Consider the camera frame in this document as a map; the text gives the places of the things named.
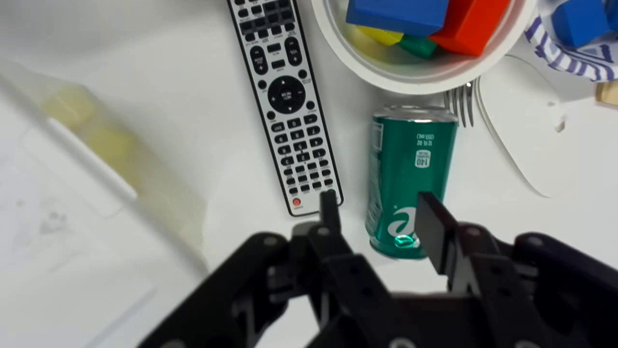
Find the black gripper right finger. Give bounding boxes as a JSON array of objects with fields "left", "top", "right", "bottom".
[{"left": 412, "top": 191, "right": 618, "bottom": 348}]

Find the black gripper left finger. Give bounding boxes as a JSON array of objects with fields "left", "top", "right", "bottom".
[{"left": 138, "top": 189, "right": 414, "bottom": 348}]

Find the grey black remote control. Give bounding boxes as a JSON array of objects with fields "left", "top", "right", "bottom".
[{"left": 225, "top": 0, "right": 347, "bottom": 218}]

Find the white plastic fork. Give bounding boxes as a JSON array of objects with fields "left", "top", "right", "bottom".
[{"left": 443, "top": 75, "right": 553, "bottom": 199}]

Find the green soda can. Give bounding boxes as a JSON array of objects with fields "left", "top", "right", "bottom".
[{"left": 364, "top": 104, "right": 462, "bottom": 261}]

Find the small wooden piece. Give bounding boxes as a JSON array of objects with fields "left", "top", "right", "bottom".
[{"left": 594, "top": 81, "right": 618, "bottom": 108}]

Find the white bowl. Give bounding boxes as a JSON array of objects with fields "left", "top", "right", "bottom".
[{"left": 312, "top": 0, "right": 542, "bottom": 96}]

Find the bowl of colourful toys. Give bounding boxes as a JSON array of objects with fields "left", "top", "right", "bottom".
[{"left": 524, "top": 0, "right": 618, "bottom": 83}]

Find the clear plastic container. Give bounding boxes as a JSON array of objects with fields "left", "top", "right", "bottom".
[{"left": 0, "top": 60, "right": 210, "bottom": 272}]

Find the white plastic lid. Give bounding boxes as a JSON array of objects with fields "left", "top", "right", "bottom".
[{"left": 0, "top": 112, "right": 196, "bottom": 348}]

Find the green foam block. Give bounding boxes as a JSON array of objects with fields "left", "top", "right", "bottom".
[{"left": 401, "top": 35, "right": 441, "bottom": 62}]

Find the yellow foam block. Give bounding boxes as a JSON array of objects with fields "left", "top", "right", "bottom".
[{"left": 356, "top": 25, "right": 406, "bottom": 48}]

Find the red foam block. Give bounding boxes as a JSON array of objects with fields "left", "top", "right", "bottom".
[{"left": 430, "top": 0, "right": 515, "bottom": 58}]

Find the small blue block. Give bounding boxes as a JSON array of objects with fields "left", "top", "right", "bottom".
[{"left": 551, "top": 0, "right": 615, "bottom": 50}]

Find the blue foam block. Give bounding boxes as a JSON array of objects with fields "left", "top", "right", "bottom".
[{"left": 345, "top": 0, "right": 453, "bottom": 38}]

